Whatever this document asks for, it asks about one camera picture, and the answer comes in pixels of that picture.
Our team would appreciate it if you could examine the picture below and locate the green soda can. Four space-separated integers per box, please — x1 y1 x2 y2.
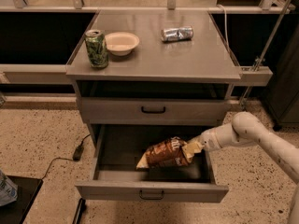
85 29 108 69

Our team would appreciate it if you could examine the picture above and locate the white cable behind cabinet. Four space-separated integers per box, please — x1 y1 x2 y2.
216 3 232 61

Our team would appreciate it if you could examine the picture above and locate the open middle drawer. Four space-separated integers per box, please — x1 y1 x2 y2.
76 125 229 203

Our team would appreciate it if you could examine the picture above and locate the black power adapter with cable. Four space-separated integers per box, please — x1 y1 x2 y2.
40 133 92 180

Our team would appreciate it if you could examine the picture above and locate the black tray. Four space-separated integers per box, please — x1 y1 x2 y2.
0 175 43 224

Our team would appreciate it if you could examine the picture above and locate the closed upper drawer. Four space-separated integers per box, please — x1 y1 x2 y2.
77 97 231 126

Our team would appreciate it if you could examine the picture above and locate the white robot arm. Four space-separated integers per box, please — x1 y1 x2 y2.
182 112 299 224

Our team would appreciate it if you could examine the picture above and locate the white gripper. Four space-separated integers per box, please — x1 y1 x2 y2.
182 128 222 163

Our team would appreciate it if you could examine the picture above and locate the black flat object on floor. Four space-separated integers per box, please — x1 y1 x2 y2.
72 198 86 224

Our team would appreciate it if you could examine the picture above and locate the grey drawer cabinet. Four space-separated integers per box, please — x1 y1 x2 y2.
67 9 241 140

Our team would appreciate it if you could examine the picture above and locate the brown chip bag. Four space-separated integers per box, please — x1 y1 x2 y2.
136 137 191 169

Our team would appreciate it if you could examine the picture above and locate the crushed silver can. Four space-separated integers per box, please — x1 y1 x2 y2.
161 26 193 42

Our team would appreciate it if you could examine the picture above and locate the white bowl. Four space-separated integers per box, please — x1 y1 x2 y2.
106 32 140 56

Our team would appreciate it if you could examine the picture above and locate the crumpled plastic bag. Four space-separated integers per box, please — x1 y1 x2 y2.
0 170 18 206

